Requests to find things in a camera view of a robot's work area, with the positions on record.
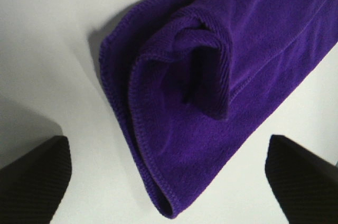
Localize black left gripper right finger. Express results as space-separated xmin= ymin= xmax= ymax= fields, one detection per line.
xmin=265 ymin=135 xmax=337 ymax=223

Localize purple microfiber towel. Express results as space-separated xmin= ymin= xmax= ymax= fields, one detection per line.
xmin=99 ymin=0 xmax=337 ymax=219

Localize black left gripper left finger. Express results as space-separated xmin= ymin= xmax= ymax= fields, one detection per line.
xmin=1 ymin=136 xmax=72 ymax=223

